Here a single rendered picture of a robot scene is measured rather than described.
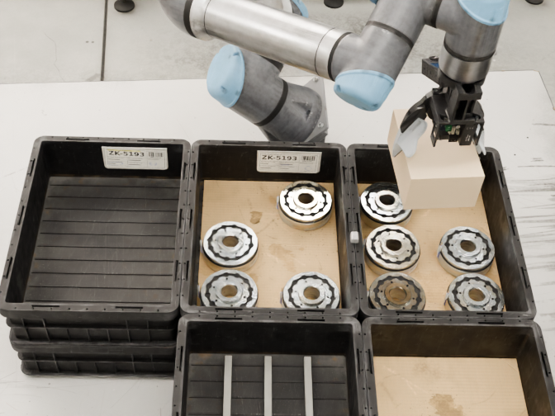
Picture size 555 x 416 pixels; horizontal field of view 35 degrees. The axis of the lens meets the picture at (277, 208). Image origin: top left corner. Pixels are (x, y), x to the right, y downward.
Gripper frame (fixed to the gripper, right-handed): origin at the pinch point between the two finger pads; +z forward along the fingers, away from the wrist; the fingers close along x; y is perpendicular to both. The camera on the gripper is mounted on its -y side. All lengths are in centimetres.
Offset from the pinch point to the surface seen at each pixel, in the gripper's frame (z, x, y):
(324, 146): 17.4, -14.6, -18.6
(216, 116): 41, -34, -52
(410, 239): 24.4, -0.1, -0.3
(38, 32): 111, -96, -172
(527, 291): 17.3, 15.7, 17.4
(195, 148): 17.5, -39.6, -19.2
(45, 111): 41, -74, -55
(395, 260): 24.2, -3.9, 4.5
